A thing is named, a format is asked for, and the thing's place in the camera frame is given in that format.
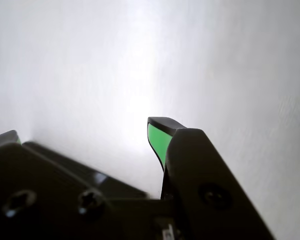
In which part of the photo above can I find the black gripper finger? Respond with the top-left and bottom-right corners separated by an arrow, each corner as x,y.
0,129 -> 151,240
146,116 -> 276,240

